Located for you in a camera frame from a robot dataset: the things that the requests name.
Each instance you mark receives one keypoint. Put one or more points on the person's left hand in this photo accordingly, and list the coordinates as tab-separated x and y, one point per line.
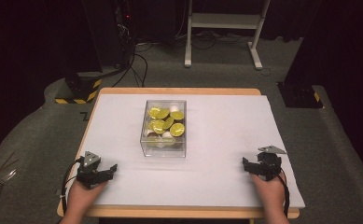
82	197

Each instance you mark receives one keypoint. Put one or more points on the person's right hand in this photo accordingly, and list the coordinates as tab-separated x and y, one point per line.
271	194

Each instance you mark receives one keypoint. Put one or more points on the clear plastic box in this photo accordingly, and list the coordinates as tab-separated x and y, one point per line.
163	149

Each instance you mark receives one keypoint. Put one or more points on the black yellow striped stand base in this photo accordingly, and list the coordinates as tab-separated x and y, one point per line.
82	88

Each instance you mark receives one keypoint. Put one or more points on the white metal stand frame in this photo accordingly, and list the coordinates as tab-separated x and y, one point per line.
222	21

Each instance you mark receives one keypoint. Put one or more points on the dark equipment with red light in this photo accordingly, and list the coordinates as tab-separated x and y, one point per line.
124	28

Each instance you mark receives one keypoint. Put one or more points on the wooden table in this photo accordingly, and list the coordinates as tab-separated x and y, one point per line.
170	90

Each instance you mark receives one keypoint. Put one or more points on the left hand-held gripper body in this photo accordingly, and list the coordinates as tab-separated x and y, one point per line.
92	174

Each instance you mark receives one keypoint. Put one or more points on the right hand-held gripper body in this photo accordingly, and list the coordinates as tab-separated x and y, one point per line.
268	165

